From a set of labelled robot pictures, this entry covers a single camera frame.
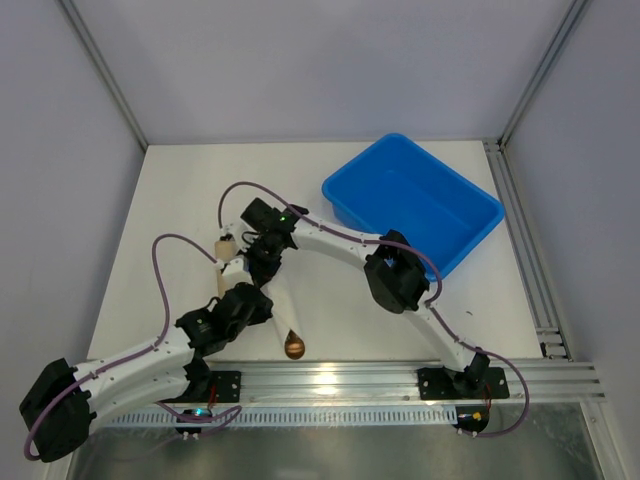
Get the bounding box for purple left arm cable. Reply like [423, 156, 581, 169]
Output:
[24, 234, 244, 461]

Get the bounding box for aluminium front rail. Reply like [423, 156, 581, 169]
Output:
[209, 359, 606, 406]

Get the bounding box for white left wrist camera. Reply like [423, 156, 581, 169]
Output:
[217, 256, 253, 293]

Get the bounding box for aluminium frame post left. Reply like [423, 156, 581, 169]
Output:
[55, 0, 149, 152]

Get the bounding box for blue plastic bin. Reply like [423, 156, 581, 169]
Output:
[322, 133, 504, 277]

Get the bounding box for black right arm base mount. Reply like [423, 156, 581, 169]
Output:
[416, 367, 510, 401]

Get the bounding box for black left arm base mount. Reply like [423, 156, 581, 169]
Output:
[189, 370, 242, 404]

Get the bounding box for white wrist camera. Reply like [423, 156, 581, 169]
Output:
[219, 222, 242, 243]
[217, 256, 253, 293]

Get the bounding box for beige utensil holder case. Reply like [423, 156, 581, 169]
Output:
[214, 240, 236, 298]

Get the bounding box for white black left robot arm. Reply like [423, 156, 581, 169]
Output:
[19, 283, 273, 463]

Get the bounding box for aluminium frame post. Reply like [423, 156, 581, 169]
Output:
[55, 0, 149, 152]
[497, 0, 592, 149]

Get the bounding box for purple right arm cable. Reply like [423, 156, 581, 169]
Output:
[217, 180, 532, 441]

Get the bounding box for copper spoon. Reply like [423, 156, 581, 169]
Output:
[284, 330, 306, 360]

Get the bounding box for aluminium frame post right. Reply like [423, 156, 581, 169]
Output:
[497, 0, 592, 149]

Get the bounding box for white slotted cable duct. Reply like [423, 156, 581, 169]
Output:
[105, 404, 458, 428]

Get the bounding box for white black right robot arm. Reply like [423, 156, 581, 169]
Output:
[241, 198, 490, 398]

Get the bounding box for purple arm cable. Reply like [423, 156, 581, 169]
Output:
[24, 234, 244, 461]
[217, 180, 532, 441]

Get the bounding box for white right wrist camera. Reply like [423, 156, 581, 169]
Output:
[219, 222, 242, 243]

